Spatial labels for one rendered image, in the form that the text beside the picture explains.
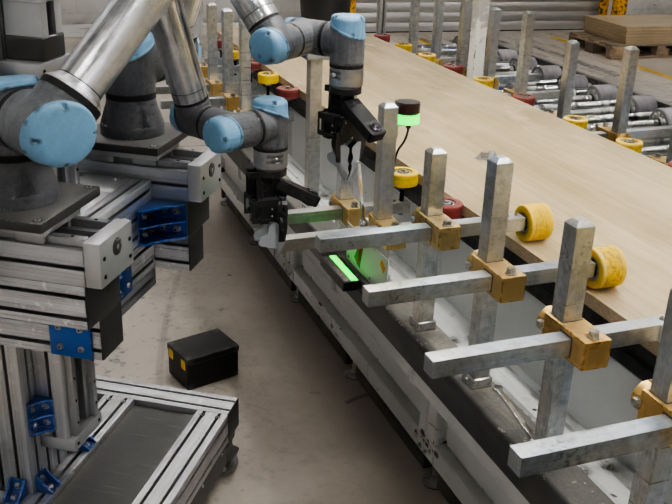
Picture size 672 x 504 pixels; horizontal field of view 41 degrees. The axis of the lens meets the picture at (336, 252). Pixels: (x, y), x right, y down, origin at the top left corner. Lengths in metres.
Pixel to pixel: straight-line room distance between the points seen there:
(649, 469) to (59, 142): 1.05
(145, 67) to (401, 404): 1.26
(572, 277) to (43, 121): 0.89
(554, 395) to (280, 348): 1.91
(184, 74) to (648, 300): 1.02
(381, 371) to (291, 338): 0.62
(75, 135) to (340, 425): 1.61
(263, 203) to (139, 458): 0.82
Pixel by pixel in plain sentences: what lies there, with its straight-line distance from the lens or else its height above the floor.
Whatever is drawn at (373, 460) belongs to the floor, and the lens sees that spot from 2.78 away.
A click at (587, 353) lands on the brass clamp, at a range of 1.45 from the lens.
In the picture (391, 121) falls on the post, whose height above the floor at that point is 1.11.
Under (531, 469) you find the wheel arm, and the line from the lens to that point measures 1.19.
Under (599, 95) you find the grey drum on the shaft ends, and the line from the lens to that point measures 3.86.
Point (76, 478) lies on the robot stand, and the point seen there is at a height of 0.21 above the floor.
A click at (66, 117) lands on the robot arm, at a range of 1.57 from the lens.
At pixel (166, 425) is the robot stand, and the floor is 0.21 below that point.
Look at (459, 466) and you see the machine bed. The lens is 2.51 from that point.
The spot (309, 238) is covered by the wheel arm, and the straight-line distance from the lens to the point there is 2.04.
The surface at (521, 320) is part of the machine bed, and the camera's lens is 2.03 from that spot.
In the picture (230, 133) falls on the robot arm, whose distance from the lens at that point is 1.83.
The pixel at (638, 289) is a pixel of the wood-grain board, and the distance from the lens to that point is 1.84.
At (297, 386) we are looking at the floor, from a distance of 3.12.
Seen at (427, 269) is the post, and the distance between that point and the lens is 1.94.
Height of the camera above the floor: 1.63
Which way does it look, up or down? 23 degrees down
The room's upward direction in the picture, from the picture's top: 2 degrees clockwise
